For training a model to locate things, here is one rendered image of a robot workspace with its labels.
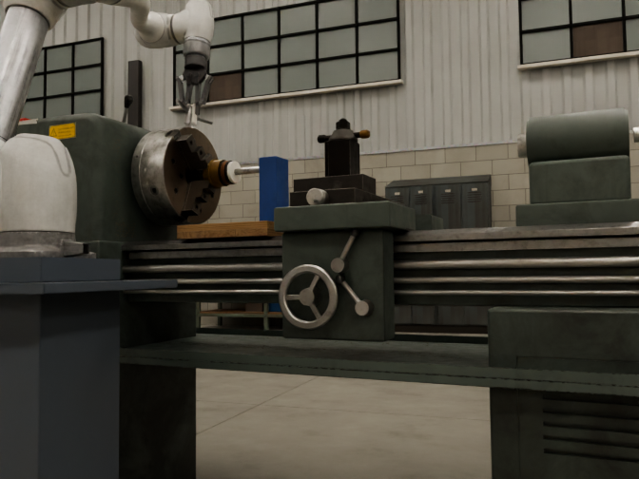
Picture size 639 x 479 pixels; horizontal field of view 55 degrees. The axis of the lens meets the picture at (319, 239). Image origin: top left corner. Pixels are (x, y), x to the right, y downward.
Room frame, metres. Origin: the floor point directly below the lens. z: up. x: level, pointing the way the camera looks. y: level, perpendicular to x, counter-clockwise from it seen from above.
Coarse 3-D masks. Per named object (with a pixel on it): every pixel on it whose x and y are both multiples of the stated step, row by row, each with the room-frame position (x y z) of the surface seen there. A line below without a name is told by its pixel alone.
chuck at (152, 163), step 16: (176, 128) 1.91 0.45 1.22; (192, 128) 1.95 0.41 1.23; (160, 144) 1.85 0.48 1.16; (176, 144) 1.88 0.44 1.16; (208, 144) 2.04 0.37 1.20; (144, 160) 1.85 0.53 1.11; (160, 160) 1.83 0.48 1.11; (176, 160) 1.88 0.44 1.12; (144, 176) 1.85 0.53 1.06; (160, 176) 1.83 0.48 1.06; (176, 176) 1.88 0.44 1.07; (192, 176) 2.02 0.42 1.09; (144, 192) 1.87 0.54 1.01; (160, 192) 1.84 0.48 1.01; (176, 192) 1.88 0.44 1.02; (160, 208) 1.88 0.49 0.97; (176, 208) 1.88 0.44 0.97; (208, 208) 2.03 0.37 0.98; (176, 224) 1.98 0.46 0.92
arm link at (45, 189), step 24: (24, 144) 1.29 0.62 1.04; (48, 144) 1.31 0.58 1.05; (0, 168) 1.29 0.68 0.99; (24, 168) 1.27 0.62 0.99; (48, 168) 1.29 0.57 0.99; (72, 168) 1.36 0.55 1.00; (0, 192) 1.29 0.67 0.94; (24, 192) 1.27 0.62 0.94; (48, 192) 1.29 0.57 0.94; (72, 192) 1.35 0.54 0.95; (0, 216) 1.29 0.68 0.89; (24, 216) 1.27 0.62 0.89; (48, 216) 1.29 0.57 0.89; (72, 216) 1.35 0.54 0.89
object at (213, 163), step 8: (216, 160) 1.92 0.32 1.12; (224, 160) 1.91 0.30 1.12; (208, 168) 1.89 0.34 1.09; (216, 168) 1.88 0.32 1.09; (224, 168) 1.87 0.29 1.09; (208, 176) 1.89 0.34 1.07; (216, 176) 1.88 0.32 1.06; (224, 176) 1.88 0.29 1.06; (216, 184) 1.91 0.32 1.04; (224, 184) 1.91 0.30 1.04
